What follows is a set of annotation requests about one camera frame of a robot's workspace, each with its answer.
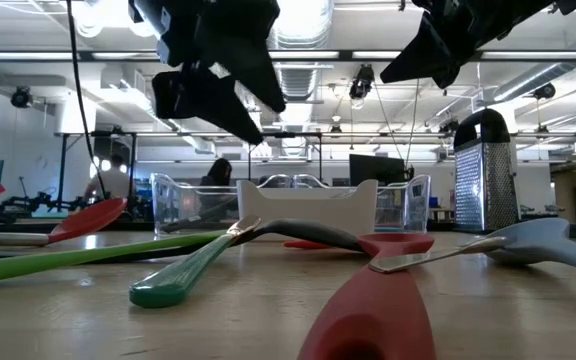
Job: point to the gold metal cutlery piece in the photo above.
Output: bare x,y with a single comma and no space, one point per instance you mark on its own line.
408,261

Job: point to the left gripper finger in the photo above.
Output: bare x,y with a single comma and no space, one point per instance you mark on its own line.
193,95
258,65

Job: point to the lime green spatula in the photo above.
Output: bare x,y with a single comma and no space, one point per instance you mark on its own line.
68,257

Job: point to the blue-grey plastic spoon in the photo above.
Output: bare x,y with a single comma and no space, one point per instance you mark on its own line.
543,237

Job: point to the black background robot arm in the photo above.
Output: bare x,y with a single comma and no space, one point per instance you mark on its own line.
33,204

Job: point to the black background monitor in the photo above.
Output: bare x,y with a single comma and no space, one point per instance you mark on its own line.
375,170

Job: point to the blue silicone spatula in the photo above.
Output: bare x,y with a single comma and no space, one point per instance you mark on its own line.
388,229

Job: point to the red silicone spatula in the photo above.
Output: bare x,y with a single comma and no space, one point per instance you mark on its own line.
308,245

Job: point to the black slotted spoon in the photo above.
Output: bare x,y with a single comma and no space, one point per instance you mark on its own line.
198,216

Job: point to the clear plastic bin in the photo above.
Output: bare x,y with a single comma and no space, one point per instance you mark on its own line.
178,200
408,200

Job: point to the black metal background frame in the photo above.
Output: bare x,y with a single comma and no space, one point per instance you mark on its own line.
293,134

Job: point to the white plastic bin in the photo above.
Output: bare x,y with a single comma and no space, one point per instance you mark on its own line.
308,210

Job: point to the silver round ceiling duct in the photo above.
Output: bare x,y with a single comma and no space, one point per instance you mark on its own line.
298,85

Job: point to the black aluminium table frame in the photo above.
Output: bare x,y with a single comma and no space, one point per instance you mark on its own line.
138,226

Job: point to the red slotted spoon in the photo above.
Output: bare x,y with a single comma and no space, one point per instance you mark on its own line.
378,310

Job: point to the person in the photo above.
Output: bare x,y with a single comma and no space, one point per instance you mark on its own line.
220,172
113,182

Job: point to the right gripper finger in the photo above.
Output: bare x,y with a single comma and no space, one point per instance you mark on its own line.
418,52
449,70

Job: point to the red spatula at left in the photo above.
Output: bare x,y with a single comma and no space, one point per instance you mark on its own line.
88,220

